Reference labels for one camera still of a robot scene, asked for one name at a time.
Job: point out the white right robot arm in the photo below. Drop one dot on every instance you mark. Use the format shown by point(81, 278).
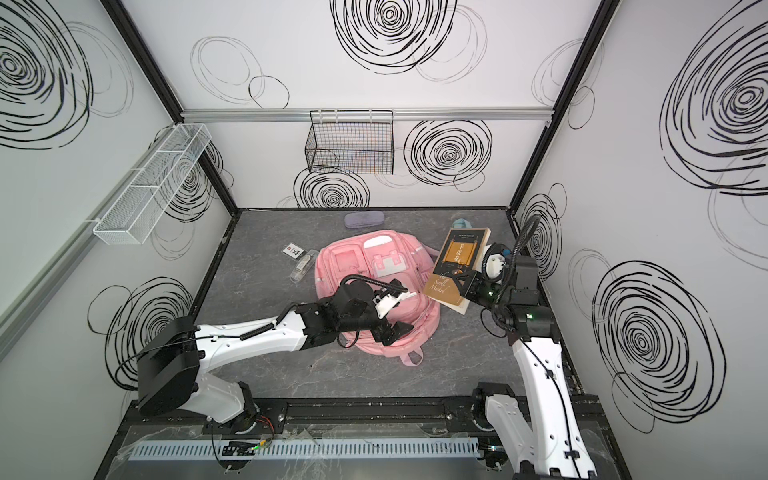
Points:
point(548, 444)

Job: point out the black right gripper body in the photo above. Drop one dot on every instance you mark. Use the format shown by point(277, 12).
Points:
point(480, 281)

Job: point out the grey slotted cable duct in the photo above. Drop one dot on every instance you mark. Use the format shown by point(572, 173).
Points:
point(305, 449)

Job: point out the black aluminium frame post left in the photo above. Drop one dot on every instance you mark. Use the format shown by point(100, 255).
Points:
point(131, 36)

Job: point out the aluminium wall rail back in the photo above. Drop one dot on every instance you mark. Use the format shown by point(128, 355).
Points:
point(539, 113)

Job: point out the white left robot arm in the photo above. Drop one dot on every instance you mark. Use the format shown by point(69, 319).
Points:
point(175, 369)

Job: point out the pink student backpack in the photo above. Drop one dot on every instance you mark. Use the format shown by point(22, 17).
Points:
point(386, 255)

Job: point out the teal pencil pouch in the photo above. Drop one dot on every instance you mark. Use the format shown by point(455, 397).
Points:
point(461, 223)

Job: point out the brown book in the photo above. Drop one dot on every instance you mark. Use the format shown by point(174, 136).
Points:
point(455, 267)

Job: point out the aluminium wall rail left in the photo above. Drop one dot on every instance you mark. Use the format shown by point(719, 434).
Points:
point(26, 307)

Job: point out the purple fabric glasses case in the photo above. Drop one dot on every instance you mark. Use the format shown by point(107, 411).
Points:
point(364, 219)

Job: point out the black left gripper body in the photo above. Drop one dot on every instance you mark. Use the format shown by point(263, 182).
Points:
point(387, 321)

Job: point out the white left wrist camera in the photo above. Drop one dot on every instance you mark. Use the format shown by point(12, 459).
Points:
point(384, 301)

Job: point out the white mesh wall shelf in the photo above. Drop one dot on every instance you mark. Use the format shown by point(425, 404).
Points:
point(168, 182)

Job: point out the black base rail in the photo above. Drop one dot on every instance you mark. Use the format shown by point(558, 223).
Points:
point(453, 413)

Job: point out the black frame post right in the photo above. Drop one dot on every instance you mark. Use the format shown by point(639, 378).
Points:
point(594, 35)

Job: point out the clear plastic eraser case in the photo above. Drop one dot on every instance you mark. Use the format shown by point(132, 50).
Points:
point(303, 266)

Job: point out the flat clear lead refill box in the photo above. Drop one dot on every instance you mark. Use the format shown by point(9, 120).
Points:
point(293, 251)

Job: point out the aluminium wall rail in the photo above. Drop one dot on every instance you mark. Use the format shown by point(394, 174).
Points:
point(26, 307)
point(539, 113)

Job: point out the black wire basket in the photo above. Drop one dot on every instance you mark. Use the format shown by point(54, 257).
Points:
point(356, 147)

